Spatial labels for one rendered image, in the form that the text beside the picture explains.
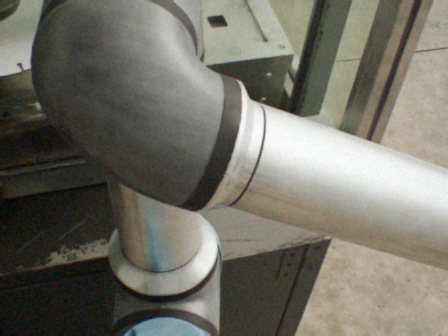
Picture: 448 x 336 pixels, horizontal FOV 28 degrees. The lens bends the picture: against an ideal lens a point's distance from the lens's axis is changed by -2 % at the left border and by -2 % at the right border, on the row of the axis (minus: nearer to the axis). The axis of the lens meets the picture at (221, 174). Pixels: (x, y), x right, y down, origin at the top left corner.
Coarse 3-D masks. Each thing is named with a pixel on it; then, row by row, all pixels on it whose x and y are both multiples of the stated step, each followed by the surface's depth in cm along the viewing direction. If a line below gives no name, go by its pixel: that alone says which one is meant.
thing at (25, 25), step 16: (32, 0) 122; (16, 16) 120; (32, 16) 120; (0, 32) 118; (16, 32) 118; (32, 32) 118; (0, 48) 116; (16, 48) 116; (0, 64) 114; (16, 64) 114
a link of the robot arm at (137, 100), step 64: (128, 0) 58; (64, 64) 57; (128, 64) 56; (192, 64) 59; (64, 128) 59; (128, 128) 57; (192, 128) 57; (256, 128) 60; (320, 128) 63; (192, 192) 59; (256, 192) 60; (320, 192) 61; (384, 192) 62
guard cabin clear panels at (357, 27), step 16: (272, 0) 144; (288, 0) 138; (304, 0) 132; (352, 0) 116; (368, 0) 112; (288, 16) 139; (304, 16) 133; (352, 16) 117; (368, 16) 113; (288, 32) 140; (304, 32) 134; (352, 32) 118; (368, 32) 114; (352, 48) 119; (336, 64) 125; (352, 64) 120; (336, 80) 126; (352, 80) 121; (336, 96) 127; (320, 112) 133; (336, 112) 127; (336, 128) 128
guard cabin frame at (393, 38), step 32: (384, 0) 104; (416, 0) 102; (384, 32) 105; (416, 32) 105; (384, 64) 108; (288, 96) 139; (352, 96) 117; (384, 96) 114; (352, 128) 118; (384, 128) 119
